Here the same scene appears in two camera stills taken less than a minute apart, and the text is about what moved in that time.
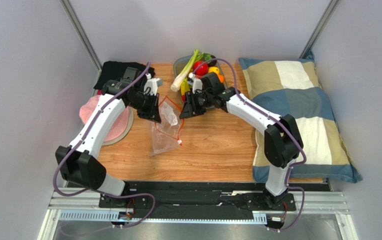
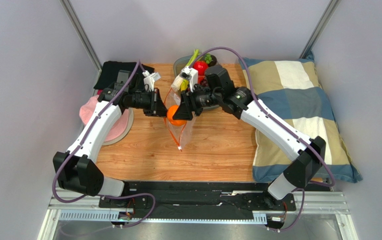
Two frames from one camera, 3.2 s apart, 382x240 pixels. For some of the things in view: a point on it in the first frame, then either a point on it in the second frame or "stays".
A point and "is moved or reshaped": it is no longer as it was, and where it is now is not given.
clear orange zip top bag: [166, 134] -> [180, 134]
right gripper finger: [187, 110] stays
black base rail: [233, 201] stays
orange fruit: [221, 78] is moved or reshaped
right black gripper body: [195, 103] stays
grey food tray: [180, 62] stays
